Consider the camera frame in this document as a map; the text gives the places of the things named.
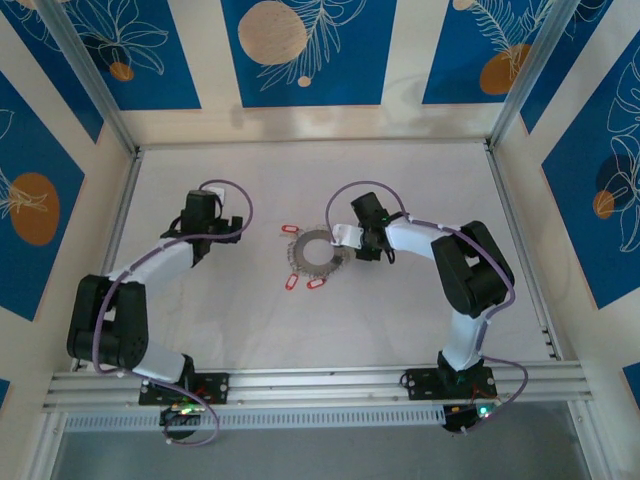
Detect aluminium table side rail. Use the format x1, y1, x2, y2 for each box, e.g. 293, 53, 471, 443
483, 142, 565, 362
72, 147, 146, 374

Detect aluminium mounting rail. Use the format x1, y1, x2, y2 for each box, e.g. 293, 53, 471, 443
42, 362, 594, 414

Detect aluminium table end rail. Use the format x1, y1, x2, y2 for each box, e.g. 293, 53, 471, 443
133, 139, 494, 151

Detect black controller board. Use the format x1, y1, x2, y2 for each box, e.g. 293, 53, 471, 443
159, 403, 207, 441
442, 402, 501, 437

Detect grey slotted cable duct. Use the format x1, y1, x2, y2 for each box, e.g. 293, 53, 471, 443
62, 405, 446, 432

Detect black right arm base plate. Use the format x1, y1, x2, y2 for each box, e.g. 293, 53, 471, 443
404, 367, 499, 401

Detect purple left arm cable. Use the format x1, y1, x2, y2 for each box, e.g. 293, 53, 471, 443
92, 178, 255, 446

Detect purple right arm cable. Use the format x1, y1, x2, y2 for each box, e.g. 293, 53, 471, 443
324, 180, 530, 437

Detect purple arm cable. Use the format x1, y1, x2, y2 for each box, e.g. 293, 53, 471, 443
92, 178, 255, 446
324, 180, 530, 437

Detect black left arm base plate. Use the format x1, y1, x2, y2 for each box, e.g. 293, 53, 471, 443
138, 372, 231, 406

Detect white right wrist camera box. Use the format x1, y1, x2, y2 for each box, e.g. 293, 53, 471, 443
329, 222, 367, 250

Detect aluminium frame post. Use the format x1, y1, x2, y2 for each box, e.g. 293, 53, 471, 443
37, 0, 139, 156
487, 0, 581, 151

